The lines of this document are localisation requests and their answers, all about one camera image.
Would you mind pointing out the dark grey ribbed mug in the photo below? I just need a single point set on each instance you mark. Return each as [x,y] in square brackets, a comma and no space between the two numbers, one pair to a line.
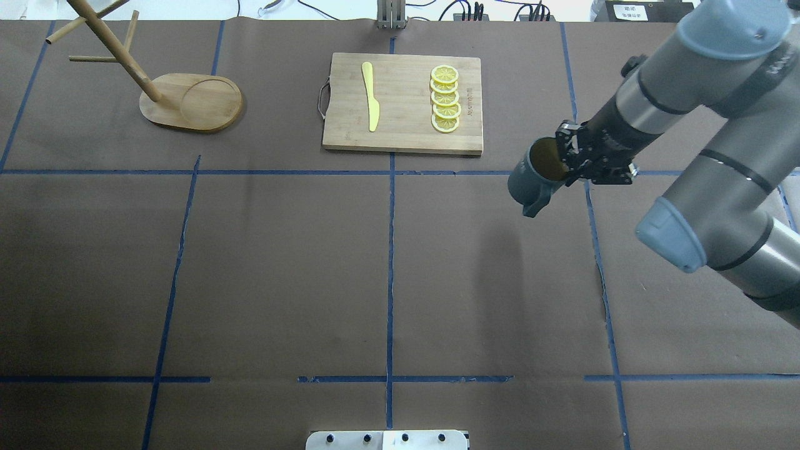
[538,175]

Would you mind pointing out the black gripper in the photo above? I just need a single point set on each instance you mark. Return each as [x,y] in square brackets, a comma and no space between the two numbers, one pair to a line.
[607,134]

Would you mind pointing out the grey metal camera post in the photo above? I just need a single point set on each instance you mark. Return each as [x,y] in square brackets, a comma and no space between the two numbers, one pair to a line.
[391,14]

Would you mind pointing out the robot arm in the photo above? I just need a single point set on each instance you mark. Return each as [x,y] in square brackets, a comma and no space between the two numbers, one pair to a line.
[733,58]

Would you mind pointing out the yellow plastic knife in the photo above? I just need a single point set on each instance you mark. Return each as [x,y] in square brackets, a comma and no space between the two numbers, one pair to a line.
[373,106]

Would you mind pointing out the bamboo cutting board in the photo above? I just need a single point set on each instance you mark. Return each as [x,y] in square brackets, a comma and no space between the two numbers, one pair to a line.
[401,85]

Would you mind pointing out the black box with label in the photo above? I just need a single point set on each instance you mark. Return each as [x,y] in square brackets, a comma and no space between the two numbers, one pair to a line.
[640,11]

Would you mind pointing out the wooden cup storage rack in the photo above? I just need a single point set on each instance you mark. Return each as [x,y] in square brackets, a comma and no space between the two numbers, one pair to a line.
[180,101]

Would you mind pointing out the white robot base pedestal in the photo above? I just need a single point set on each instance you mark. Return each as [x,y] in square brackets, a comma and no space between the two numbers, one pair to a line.
[389,439]

